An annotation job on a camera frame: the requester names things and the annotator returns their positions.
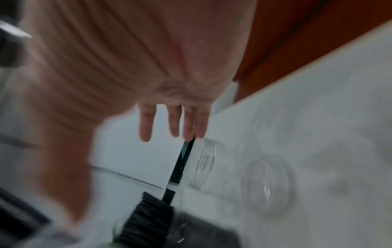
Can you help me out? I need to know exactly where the person's right hand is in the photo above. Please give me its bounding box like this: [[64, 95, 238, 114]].
[[12, 0, 258, 224]]

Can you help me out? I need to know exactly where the bundle of black straws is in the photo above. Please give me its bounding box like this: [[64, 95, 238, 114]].
[[118, 192, 176, 248]]

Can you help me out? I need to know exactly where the clear glass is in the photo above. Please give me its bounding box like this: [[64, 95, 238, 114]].
[[241, 154, 297, 214], [165, 206, 243, 248]]

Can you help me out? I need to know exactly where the orange leather bench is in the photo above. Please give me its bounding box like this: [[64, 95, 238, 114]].
[[232, 0, 392, 103]]

